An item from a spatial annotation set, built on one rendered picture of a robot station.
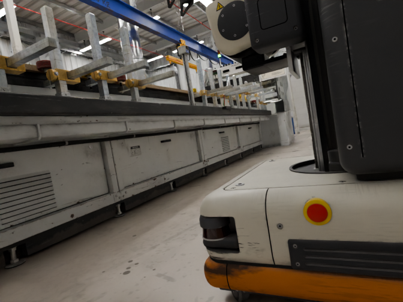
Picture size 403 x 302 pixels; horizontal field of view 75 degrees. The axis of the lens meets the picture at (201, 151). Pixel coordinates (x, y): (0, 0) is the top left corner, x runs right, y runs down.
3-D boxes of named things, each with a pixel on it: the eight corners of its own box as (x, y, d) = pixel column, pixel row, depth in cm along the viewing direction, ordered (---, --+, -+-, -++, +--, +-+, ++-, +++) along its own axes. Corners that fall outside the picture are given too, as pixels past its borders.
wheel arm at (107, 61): (114, 66, 112) (112, 56, 111) (107, 65, 109) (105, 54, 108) (51, 90, 132) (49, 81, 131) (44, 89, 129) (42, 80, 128)
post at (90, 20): (110, 102, 143) (94, 13, 140) (105, 102, 140) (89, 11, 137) (106, 103, 144) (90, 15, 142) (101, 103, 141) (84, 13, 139)
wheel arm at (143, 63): (149, 68, 134) (147, 59, 133) (144, 66, 131) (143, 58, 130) (90, 87, 154) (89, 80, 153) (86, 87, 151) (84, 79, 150)
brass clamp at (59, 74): (81, 81, 126) (79, 71, 126) (54, 78, 114) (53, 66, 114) (73, 85, 129) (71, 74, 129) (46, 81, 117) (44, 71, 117)
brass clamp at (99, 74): (118, 81, 148) (116, 72, 148) (99, 78, 136) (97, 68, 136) (110, 83, 151) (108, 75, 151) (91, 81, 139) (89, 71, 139)
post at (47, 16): (72, 112, 121) (51, 6, 119) (65, 111, 118) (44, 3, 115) (67, 113, 123) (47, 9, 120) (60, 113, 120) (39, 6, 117)
